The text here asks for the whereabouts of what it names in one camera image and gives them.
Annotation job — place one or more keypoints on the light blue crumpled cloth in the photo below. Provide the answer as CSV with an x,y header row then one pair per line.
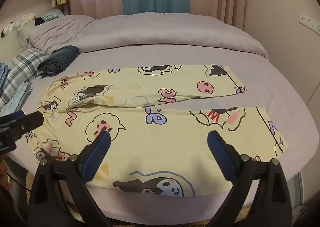
x,y
15,97

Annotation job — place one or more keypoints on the bed with lilac sheet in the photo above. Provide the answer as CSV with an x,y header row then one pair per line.
x,y
275,79

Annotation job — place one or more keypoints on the white printed pillow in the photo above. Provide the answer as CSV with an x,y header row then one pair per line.
x,y
23,34

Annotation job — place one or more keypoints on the grey plaid pillow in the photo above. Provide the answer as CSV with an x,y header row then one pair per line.
x,y
22,67

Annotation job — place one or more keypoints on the white and black plush toy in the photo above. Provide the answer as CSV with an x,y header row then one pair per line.
x,y
10,27

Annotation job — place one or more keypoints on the white wall socket strip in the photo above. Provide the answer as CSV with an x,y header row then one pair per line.
x,y
310,22

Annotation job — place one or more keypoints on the yellow cartoon print pants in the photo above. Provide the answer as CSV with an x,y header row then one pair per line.
x,y
160,147

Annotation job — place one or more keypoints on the brown plush toy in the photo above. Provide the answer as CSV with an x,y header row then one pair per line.
x,y
3,174

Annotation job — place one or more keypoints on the folded dark teal clothes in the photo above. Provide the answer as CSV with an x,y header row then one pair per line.
x,y
58,60

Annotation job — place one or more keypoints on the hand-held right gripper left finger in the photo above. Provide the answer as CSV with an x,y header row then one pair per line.
x,y
96,157

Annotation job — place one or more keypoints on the light blue folded cloth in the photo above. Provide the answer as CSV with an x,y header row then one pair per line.
x,y
3,74

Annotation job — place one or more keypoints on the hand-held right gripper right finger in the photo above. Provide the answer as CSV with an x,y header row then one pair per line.
x,y
222,157

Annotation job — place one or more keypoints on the lilac grey duvet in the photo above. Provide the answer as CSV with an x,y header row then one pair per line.
x,y
162,32

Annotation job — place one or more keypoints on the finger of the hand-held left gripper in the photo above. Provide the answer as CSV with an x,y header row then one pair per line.
x,y
30,120

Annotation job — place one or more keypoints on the green plaid cloth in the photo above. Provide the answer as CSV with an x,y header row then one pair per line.
x,y
53,15

